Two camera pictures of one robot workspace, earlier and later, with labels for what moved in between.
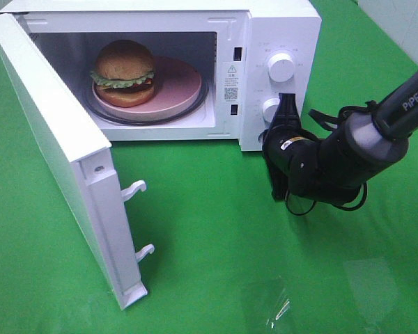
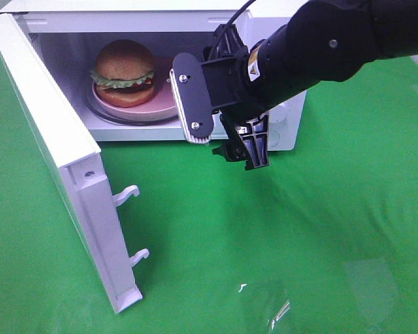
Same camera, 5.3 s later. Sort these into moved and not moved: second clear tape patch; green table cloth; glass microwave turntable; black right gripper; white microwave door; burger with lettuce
Moved: glass microwave turntable; white microwave door; black right gripper
Not moved: second clear tape patch; green table cloth; burger with lettuce
